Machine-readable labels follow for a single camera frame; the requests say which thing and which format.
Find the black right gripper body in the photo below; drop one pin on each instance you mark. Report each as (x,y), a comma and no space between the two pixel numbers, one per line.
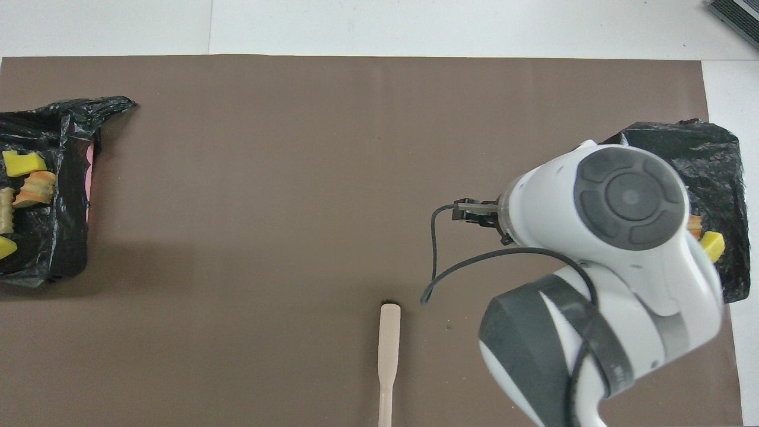
(483,216)

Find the beige hand brush black bristles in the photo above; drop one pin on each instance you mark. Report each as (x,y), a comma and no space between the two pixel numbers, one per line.
(389,350)

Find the orange striped bread piece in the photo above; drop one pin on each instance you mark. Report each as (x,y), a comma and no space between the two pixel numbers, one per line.
(695,227)

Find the yellow sponge wedge piece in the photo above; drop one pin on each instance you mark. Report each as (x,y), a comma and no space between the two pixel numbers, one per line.
(711,246)

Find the orange striped croissant piece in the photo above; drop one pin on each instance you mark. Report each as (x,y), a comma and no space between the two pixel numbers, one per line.
(35,188)

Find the curved yellow sponge piece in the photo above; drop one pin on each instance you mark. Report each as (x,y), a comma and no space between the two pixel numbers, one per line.
(24,163)

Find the pale paper piece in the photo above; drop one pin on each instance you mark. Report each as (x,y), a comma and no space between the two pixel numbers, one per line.
(6,210)

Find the yellow green sponge block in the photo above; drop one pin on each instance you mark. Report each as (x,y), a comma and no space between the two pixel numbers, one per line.
(6,247)

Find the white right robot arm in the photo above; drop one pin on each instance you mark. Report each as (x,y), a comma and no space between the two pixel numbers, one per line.
(628,279)

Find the black bag lined pink bin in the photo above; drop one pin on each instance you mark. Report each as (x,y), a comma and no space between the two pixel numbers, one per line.
(65,225)

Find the brown paper table mat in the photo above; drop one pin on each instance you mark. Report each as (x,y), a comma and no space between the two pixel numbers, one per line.
(267,178)

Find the dark grey ribbed panel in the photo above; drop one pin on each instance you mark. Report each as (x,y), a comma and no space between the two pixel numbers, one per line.
(741,15)

